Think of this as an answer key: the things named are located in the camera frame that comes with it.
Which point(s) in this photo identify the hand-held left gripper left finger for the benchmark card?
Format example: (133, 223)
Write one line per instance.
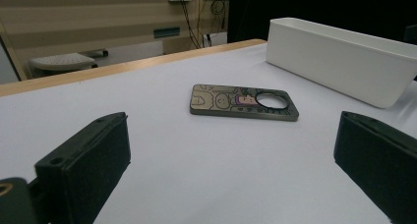
(85, 165)

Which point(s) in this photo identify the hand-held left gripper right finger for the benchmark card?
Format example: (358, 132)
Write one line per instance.
(380, 161)

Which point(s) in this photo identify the white rectangular plastic box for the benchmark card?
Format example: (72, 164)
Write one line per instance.
(327, 63)

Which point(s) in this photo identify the white perforated stool seat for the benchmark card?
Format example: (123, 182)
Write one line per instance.
(62, 62)

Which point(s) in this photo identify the white table mat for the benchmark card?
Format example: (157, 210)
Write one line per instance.
(196, 168)

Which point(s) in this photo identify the grey chair base leg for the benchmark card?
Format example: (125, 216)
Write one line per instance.
(98, 53)

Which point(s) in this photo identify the wooden desk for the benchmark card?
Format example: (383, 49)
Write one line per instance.
(98, 21)

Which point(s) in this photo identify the dark label on desk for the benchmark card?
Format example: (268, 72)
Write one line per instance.
(166, 32)

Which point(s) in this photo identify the black curtain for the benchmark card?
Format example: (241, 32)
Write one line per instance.
(311, 4)

